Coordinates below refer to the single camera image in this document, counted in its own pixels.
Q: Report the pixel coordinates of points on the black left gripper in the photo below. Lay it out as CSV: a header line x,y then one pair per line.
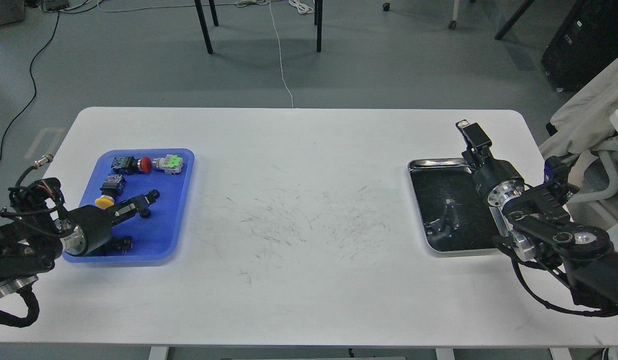
x,y
93,225

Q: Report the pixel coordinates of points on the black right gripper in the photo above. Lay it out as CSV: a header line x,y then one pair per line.
x,y
496,181

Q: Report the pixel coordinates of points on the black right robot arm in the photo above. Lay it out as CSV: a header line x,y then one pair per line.
x,y
538,233

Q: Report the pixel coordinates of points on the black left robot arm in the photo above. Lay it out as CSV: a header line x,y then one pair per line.
x,y
42,229

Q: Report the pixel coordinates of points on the blue plastic tray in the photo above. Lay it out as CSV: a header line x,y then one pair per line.
x,y
155,237

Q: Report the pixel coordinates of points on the steel tray with black mat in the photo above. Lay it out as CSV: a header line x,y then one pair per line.
x,y
454,220

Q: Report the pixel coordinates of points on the beige cloth cover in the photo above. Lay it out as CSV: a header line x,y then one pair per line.
x,y
583,121

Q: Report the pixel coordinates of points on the black equipment case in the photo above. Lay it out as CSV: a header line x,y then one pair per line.
x,y
584,45

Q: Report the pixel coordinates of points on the black chair legs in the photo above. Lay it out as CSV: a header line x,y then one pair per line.
x,y
251,25

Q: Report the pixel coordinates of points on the yellow pushbutton switch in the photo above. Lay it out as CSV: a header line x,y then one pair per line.
x,y
113,186

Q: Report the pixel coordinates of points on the red pushbutton switch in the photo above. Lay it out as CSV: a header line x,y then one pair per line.
x,y
131,165

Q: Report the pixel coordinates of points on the green and white switch block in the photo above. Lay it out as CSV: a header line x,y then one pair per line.
x,y
169,164

